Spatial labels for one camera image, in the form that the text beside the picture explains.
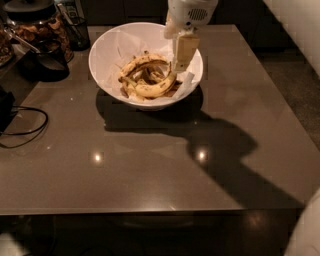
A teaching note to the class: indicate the glass jar at left edge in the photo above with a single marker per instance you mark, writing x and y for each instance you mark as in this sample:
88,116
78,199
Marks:
6,49

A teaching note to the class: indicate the black mesh pen cup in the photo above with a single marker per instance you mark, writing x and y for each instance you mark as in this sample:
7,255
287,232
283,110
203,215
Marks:
77,32

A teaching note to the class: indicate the black mug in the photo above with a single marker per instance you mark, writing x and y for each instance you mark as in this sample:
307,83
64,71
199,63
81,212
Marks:
49,65

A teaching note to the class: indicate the banana peel pile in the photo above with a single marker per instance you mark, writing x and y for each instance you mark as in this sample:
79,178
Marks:
149,68

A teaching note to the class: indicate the glass jar with snacks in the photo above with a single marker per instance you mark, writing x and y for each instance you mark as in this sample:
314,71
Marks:
37,20

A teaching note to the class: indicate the metal spoon handle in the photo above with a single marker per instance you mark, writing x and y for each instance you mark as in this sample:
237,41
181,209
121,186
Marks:
22,41

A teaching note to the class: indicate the black device at left edge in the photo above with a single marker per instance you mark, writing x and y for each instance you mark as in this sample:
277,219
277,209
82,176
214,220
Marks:
6,105

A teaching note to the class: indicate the white paper bowl liner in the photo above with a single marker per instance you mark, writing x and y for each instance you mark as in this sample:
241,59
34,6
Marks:
145,73

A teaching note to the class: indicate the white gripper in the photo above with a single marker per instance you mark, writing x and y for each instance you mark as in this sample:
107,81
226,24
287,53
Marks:
190,14

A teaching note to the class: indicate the yellow spotted banana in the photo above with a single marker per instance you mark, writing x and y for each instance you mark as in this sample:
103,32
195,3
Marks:
156,90

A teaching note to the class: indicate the white ceramic bowl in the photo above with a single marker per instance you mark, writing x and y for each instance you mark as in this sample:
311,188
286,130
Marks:
110,50

